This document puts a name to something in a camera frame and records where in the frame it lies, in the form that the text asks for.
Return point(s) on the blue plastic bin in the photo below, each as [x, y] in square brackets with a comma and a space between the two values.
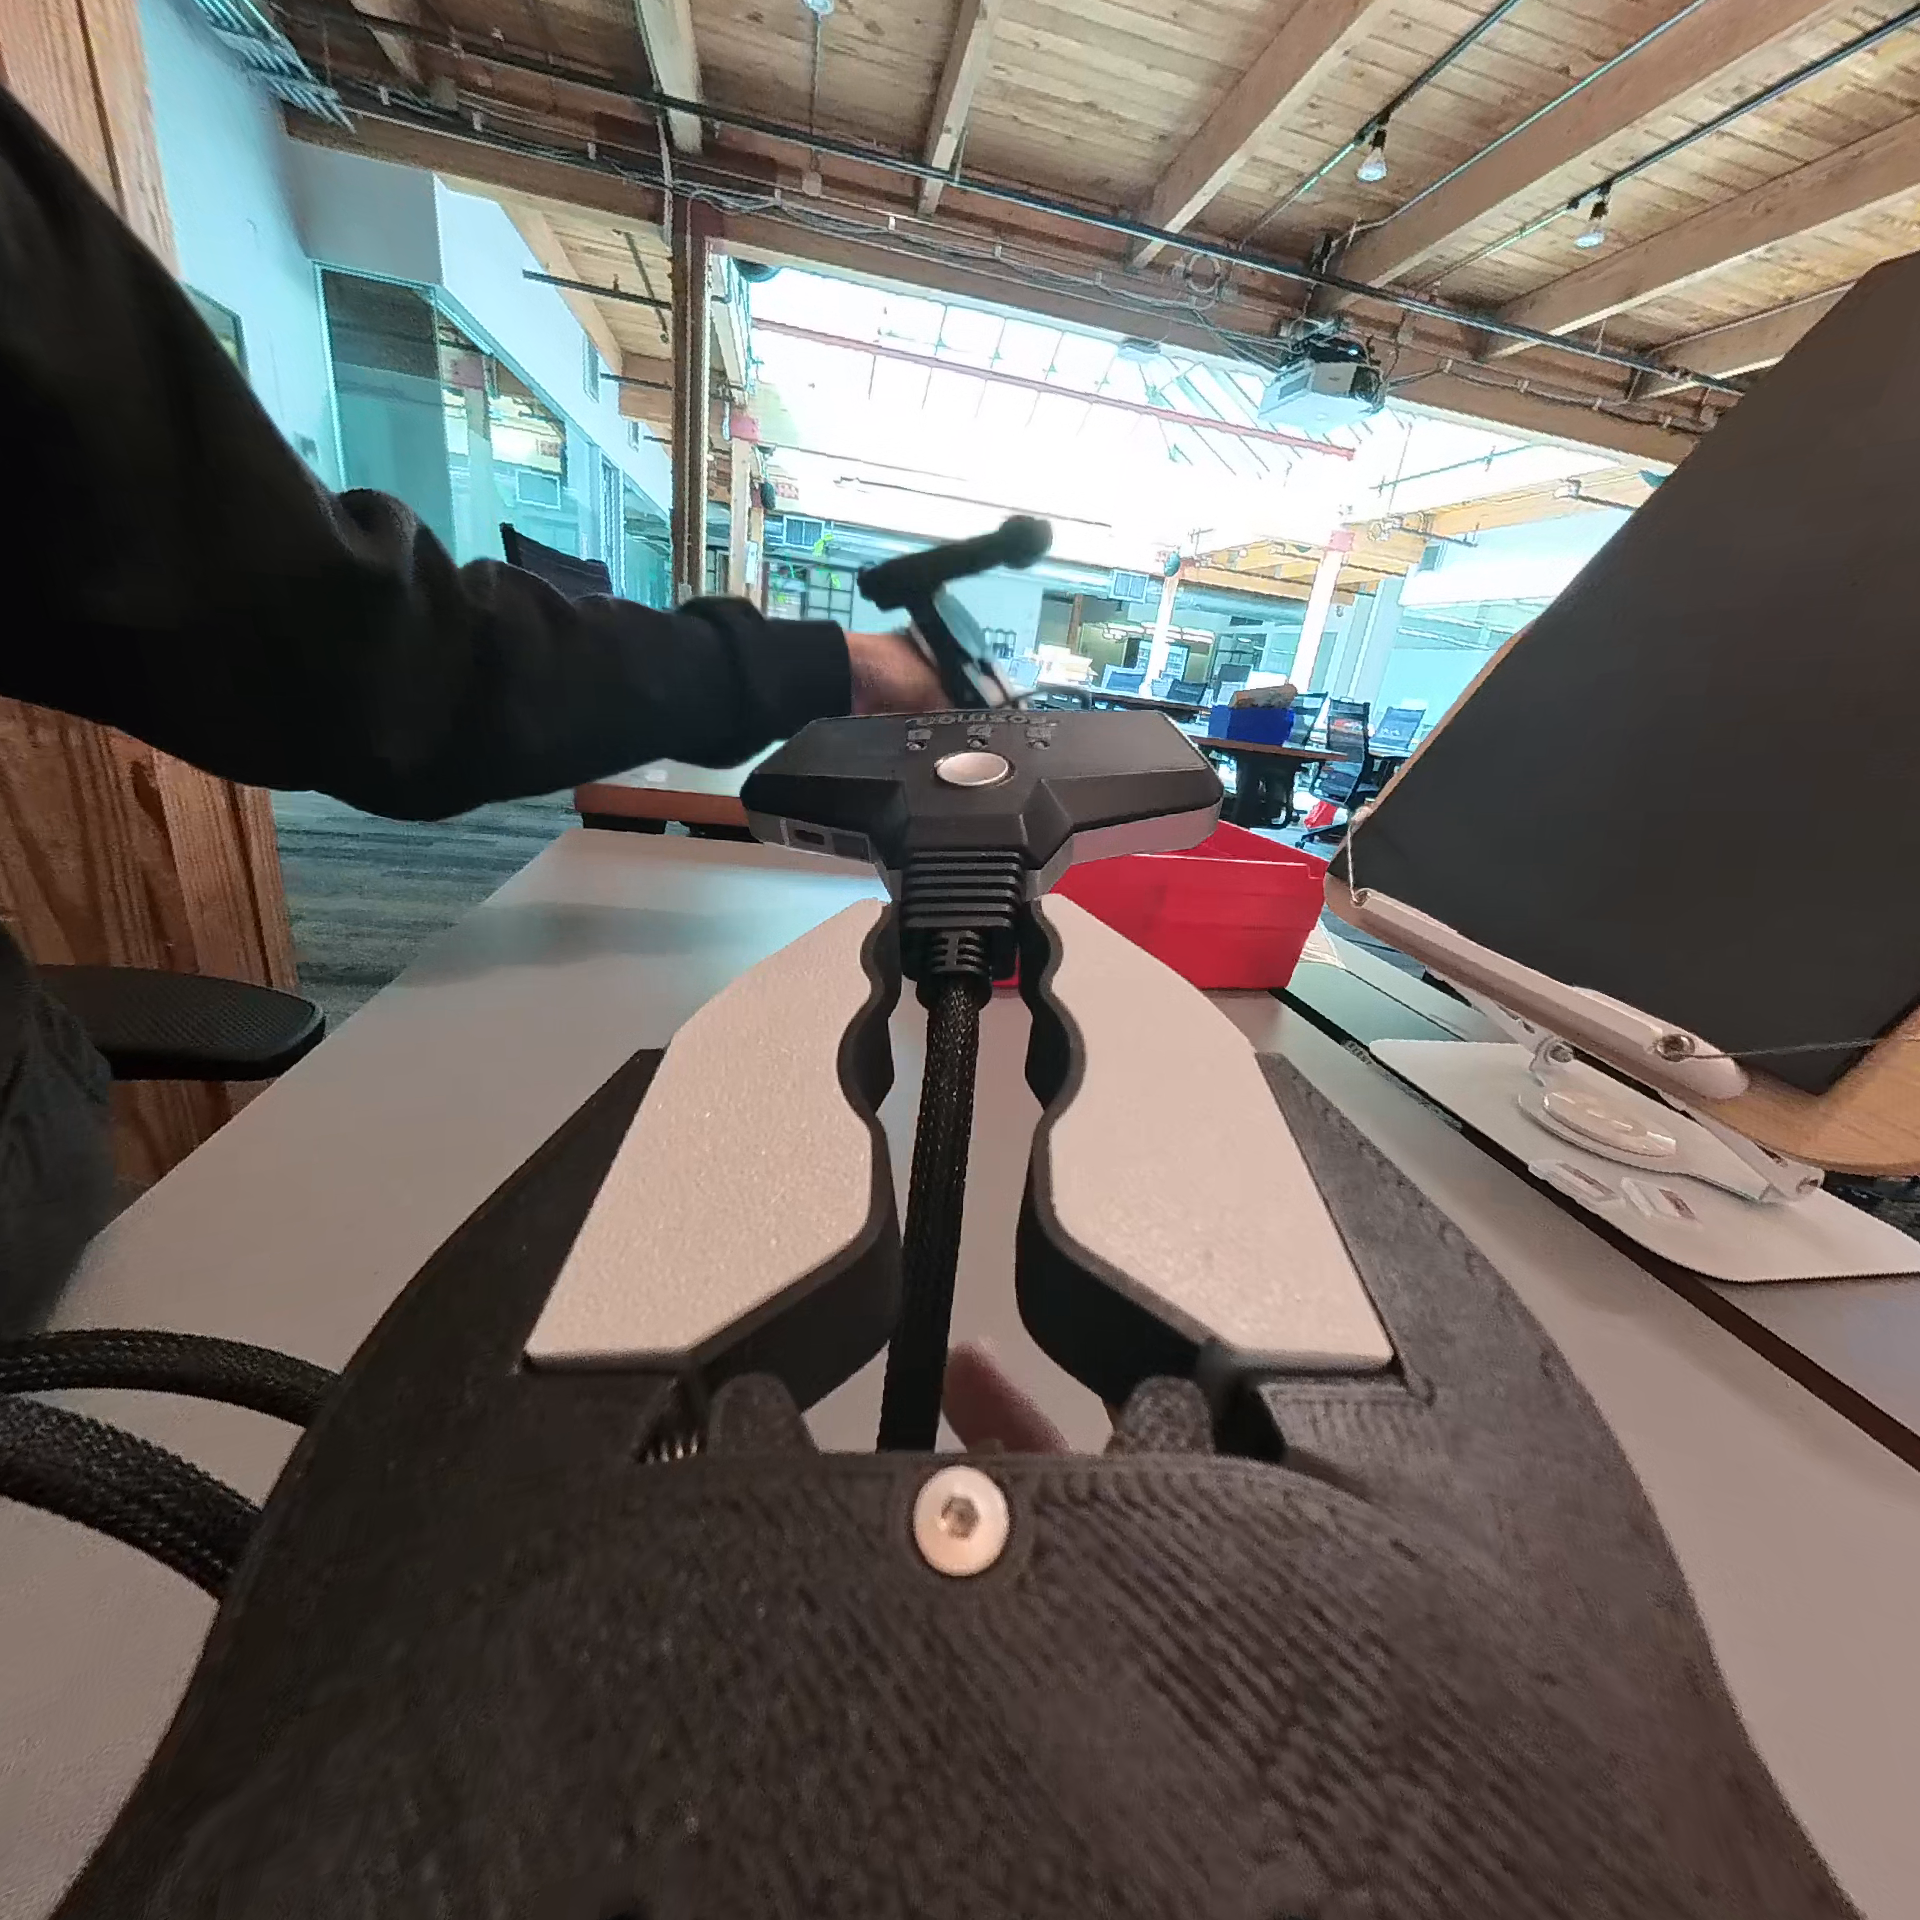
[1253, 724]

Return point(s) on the ceiling spot lamp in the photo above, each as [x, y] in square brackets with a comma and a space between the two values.
[1372, 159]
[1591, 224]

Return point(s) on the person's right hand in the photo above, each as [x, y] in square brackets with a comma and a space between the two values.
[996, 1401]

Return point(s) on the person's left forearm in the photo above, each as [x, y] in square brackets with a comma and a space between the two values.
[629, 690]

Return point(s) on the black tablet with wooden frame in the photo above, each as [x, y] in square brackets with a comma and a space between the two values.
[1681, 720]

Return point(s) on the person in black sweatshirt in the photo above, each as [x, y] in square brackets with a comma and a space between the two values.
[120, 524]

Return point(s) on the grey desk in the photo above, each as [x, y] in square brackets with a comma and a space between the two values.
[493, 1079]
[1851, 1336]

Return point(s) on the person's left hand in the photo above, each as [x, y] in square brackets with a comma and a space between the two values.
[884, 675]

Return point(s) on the black chair armrest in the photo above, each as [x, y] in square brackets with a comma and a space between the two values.
[194, 1019]

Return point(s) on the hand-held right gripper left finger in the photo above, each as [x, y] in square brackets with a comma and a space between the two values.
[720, 1170]

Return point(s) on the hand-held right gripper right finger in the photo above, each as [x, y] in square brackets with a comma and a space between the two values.
[1200, 1170]

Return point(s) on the red plastic bin with tools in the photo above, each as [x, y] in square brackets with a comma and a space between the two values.
[1200, 922]

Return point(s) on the white tablet stand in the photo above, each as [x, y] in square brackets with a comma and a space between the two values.
[1799, 1237]

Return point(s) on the white ceiling projector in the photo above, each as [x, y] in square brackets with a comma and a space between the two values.
[1320, 387]

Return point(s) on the wooden post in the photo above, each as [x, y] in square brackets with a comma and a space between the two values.
[105, 900]

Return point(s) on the black mesh chair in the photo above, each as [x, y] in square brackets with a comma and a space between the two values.
[546, 567]

